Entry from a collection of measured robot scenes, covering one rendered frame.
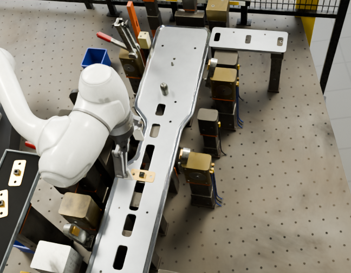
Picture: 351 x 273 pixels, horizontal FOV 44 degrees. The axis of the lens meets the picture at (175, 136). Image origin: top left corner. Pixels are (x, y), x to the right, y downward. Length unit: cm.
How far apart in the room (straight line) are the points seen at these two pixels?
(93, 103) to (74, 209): 47
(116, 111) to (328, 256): 98
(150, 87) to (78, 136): 71
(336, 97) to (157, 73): 145
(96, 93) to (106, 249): 58
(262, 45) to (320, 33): 145
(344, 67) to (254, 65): 105
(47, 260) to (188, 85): 77
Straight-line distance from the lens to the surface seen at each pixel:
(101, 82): 99
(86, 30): 234
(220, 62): 170
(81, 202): 139
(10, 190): 141
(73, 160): 97
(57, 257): 133
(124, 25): 158
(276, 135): 185
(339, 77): 293
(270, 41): 174
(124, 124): 112
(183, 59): 170
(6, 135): 200
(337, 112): 278
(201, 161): 141
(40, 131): 101
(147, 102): 161
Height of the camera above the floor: 230
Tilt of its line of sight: 60 degrees down
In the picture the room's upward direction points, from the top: 15 degrees counter-clockwise
